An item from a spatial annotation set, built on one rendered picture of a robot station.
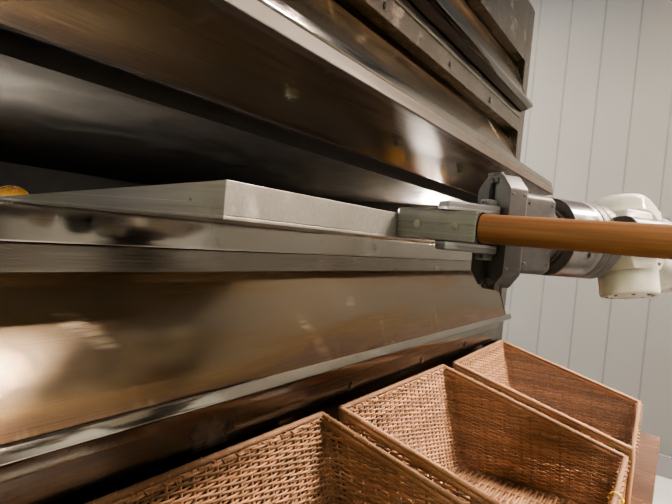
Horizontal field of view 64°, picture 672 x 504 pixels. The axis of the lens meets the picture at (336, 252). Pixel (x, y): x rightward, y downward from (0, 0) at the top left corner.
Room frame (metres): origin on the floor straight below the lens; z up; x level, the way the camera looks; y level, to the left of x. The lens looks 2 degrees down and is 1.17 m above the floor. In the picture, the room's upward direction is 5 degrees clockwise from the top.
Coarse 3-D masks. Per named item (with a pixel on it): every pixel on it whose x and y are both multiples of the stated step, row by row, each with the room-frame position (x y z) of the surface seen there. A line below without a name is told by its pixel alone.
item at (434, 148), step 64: (0, 0) 0.52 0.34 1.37; (64, 0) 0.52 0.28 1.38; (128, 0) 0.53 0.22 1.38; (192, 0) 0.54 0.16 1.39; (256, 0) 0.59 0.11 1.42; (128, 64) 0.66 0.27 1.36; (192, 64) 0.68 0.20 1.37; (256, 64) 0.69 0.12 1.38; (320, 64) 0.71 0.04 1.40; (320, 128) 0.97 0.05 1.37; (384, 128) 1.01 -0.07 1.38; (448, 128) 1.07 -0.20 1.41
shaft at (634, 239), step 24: (480, 216) 0.55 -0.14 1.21; (504, 216) 0.54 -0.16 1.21; (528, 216) 0.53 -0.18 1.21; (480, 240) 0.55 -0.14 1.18; (504, 240) 0.53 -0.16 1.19; (528, 240) 0.52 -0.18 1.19; (552, 240) 0.50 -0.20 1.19; (576, 240) 0.49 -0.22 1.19; (600, 240) 0.48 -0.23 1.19; (624, 240) 0.47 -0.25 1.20; (648, 240) 0.46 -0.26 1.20
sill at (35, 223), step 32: (0, 224) 0.52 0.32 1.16; (32, 224) 0.55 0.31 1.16; (64, 224) 0.58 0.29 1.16; (96, 224) 0.61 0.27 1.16; (128, 224) 0.64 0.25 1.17; (160, 224) 0.68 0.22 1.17; (192, 224) 0.73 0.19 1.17; (224, 224) 0.78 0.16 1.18; (384, 256) 1.20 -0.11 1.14; (416, 256) 1.35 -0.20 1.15; (448, 256) 1.53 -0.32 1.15
